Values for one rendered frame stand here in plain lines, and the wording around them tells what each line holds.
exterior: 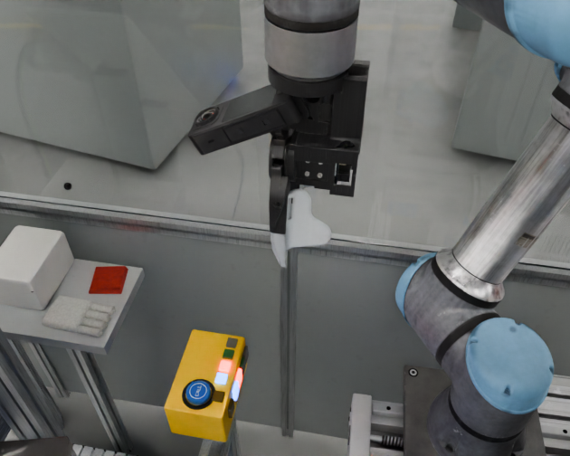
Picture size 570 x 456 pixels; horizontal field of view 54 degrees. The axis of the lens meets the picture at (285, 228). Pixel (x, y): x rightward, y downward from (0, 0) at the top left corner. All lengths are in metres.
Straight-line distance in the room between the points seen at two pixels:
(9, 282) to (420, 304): 0.91
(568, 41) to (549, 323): 1.16
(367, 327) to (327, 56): 1.12
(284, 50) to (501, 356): 0.53
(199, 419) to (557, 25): 0.78
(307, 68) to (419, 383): 0.70
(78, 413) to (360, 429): 1.44
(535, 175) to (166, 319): 1.16
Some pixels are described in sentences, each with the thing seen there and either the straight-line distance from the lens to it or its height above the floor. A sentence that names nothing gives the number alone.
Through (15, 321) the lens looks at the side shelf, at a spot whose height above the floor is 0.86.
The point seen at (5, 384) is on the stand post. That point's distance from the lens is 1.36.
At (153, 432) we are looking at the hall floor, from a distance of 2.17.
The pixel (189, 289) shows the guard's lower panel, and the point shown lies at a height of 0.76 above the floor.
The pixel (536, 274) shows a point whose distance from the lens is 1.34.
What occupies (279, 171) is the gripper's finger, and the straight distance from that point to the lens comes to 0.51.
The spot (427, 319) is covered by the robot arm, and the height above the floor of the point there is 1.23.
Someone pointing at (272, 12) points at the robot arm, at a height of 1.73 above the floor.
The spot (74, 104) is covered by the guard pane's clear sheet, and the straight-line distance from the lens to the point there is 1.25.
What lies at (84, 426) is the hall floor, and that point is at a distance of 2.24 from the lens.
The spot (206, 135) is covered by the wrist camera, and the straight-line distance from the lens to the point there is 0.52.
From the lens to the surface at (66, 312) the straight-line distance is 1.38.
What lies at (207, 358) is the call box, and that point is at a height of 1.07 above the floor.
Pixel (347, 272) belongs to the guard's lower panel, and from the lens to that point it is 1.34.
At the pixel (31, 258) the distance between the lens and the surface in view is 1.40.
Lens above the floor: 1.91
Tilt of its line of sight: 44 degrees down
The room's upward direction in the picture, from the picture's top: straight up
